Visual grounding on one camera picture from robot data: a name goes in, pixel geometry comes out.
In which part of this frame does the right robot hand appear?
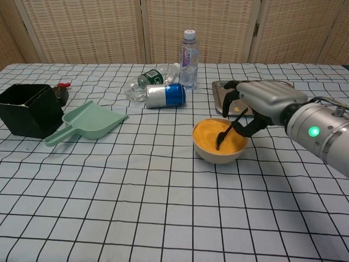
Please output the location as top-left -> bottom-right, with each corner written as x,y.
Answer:
222,80 -> 309,138

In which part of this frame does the black plastic spoon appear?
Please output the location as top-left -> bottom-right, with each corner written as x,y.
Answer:
215,108 -> 249,151

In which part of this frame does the metal tray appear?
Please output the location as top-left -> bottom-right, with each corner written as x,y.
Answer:
212,80 -> 295,118

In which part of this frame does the white bowl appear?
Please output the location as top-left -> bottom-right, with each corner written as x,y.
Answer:
192,118 -> 249,164

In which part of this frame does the clear bottle purple label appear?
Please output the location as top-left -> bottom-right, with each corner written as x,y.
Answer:
179,29 -> 199,91

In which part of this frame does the blue and silver can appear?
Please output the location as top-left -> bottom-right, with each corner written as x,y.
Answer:
144,82 -> 188,109

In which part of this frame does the clear bottle green label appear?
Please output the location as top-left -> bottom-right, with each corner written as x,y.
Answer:
124,62 -> 181,102

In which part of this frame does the blue checked tablecloth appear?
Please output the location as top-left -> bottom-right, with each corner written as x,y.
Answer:
0,63 -> 349,262

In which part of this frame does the green plastic dustpan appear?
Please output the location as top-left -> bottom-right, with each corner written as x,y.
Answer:
44,100 -> 129,148

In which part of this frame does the woven folding screen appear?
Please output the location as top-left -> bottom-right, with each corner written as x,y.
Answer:
0,0 -> 349,71

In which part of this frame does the black bottle red cap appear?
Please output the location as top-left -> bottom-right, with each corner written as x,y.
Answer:
53,81 -> 71,107

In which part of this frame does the black square box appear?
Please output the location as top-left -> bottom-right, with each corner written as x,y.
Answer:
0,84 -> 64,139

